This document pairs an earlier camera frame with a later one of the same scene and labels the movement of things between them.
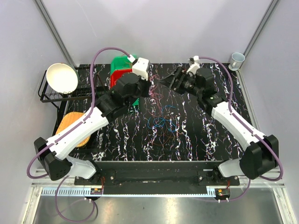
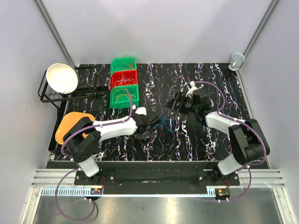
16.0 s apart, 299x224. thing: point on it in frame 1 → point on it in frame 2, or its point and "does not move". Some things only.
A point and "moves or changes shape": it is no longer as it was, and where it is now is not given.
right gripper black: (181, 74) → (181, 97)
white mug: (236, 61) does not move
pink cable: (155, 92) moves or changes shape
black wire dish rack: (78, 100) does not move
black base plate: (158, 178) does not move
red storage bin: (117, 74) does not move
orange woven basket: (67, 119) does not move
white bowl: (62, 78) does not move
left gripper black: (147, 84) → (150, 134)
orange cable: (130, 64) moves or changes shape
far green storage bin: (120, 62) does not move
